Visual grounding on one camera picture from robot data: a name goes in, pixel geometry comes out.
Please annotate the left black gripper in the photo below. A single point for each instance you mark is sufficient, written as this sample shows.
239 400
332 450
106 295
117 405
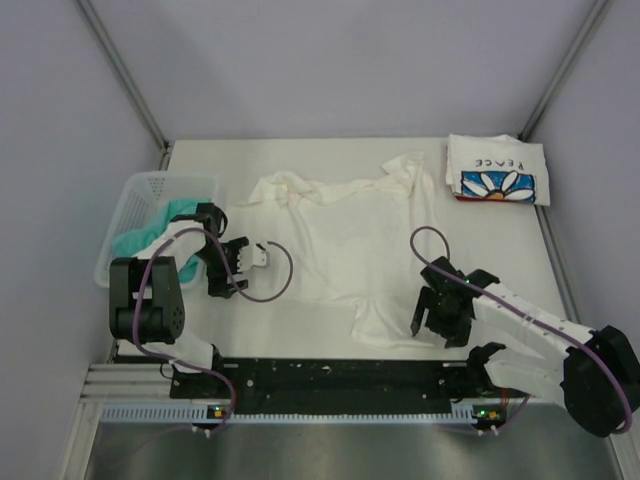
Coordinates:
217 281

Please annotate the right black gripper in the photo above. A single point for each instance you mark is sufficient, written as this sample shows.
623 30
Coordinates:
455 334

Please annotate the teal t-shirt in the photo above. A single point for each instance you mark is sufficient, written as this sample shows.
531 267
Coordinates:
135 239

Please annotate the white floral print t-shirt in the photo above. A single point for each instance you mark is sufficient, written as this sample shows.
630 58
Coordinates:
348 244

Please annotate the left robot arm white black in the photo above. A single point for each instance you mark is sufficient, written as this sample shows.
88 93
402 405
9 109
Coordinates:
146 305

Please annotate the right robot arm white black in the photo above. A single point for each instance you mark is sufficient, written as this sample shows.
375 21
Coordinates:
592 374

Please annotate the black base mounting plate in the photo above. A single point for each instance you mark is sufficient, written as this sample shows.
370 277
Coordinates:
350 387

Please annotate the white plastic laundry basket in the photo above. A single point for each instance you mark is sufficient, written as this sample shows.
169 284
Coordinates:
142 196

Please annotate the folded white daisy t-shirt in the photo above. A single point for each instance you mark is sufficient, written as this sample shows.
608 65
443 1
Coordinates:
500 168

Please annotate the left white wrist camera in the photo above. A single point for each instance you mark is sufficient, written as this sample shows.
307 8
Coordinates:
251 256

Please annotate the aluminium front frame rail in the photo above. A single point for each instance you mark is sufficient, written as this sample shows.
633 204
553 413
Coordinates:
158 380

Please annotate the grey slotted cable duct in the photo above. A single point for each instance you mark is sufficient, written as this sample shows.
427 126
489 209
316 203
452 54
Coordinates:
165 413

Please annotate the left aluminium corner post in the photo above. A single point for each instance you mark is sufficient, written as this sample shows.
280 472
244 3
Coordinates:
121 72

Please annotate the aluminium corner post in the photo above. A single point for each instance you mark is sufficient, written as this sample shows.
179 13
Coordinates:
121 72
595 16

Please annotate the right aluminium corner post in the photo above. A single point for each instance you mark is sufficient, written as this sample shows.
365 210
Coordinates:
595 16

